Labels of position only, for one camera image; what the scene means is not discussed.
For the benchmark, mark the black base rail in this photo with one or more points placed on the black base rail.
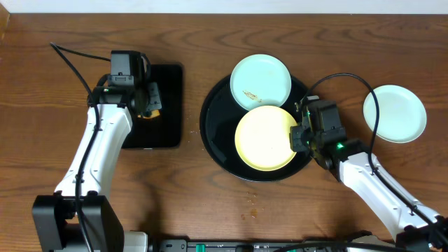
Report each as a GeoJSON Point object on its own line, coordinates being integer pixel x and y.
{"type": "Point", "coordinates": [227, 246]}

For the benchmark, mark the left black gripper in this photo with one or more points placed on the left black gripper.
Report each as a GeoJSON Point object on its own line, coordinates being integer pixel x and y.
{"type": "Point", "coordinates": [152, 96]}

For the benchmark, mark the green yellow sponge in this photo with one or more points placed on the green yellow sponge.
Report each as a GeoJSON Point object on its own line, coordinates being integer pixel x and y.
{"type": "Point", "coordinates": [150, 115]}

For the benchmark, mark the light blue plate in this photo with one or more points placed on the light blue plate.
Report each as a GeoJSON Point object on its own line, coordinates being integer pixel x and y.
{"type": "Point", "coordinates": [260, 80]}
{"type": "Point", "coordinates": [402, 115]}

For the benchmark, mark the yellow plate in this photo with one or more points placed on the yellow plate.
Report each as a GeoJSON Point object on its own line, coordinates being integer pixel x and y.
{"type": "Point", "coordinates": [262, 138]}

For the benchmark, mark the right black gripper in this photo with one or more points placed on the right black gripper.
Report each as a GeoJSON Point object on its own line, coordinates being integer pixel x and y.
{"type": "Point", "coordinates": [295, 143]}

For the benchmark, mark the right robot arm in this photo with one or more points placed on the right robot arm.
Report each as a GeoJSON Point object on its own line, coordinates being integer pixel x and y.
{"type": "Point", "coordinates": [412, 225]}

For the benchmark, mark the round black tray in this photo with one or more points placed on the round black tray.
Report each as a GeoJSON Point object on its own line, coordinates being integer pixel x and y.
{"type": "Point", "coordinates": [219, 117]}

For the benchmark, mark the black rectangular tray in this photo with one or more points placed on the black rectangular tray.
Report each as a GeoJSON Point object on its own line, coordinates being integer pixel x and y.
{"type": "Point", "coordinates": [163, 131]}

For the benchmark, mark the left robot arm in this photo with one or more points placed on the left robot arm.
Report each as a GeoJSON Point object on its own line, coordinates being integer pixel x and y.
{"type": "Point", "coordinates": [78, 215]}

